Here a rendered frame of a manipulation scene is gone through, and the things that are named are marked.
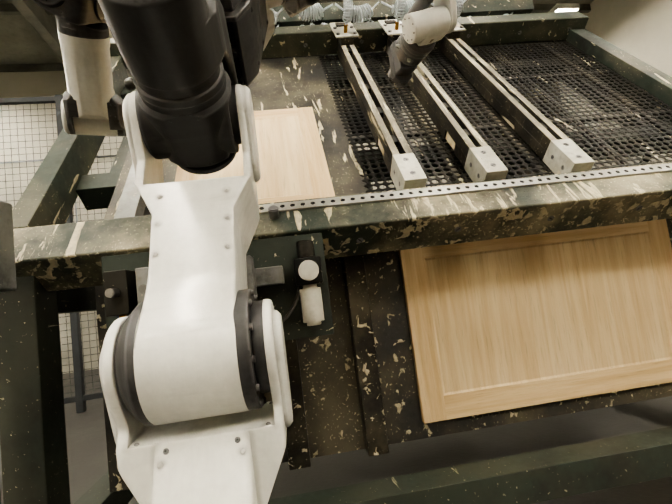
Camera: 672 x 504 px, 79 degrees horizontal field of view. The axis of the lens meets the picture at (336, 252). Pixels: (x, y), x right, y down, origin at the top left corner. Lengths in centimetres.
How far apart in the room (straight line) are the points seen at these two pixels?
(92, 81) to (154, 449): 75
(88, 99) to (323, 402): 96
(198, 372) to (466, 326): 98
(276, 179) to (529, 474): 100
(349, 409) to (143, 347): 89
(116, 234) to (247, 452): 70
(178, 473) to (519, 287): 112
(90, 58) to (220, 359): 73
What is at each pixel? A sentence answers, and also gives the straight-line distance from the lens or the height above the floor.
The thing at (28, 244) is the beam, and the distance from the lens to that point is 116.
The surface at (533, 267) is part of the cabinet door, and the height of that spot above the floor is 66.
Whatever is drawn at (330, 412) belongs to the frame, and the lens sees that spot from 128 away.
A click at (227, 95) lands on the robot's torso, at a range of 62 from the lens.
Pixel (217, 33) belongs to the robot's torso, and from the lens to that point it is 59.
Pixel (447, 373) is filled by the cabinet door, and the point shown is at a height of 38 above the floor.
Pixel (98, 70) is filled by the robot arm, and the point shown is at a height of 118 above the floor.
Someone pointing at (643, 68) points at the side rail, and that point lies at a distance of 217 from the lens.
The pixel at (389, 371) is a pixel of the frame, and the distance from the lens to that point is 128.
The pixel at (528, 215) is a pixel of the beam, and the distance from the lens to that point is 116.
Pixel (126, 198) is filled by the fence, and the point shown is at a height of 97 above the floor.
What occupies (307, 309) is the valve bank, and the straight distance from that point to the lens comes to 90.
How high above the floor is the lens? 68
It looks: 5 degrees up
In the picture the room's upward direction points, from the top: 7 degrees counter-clockwise
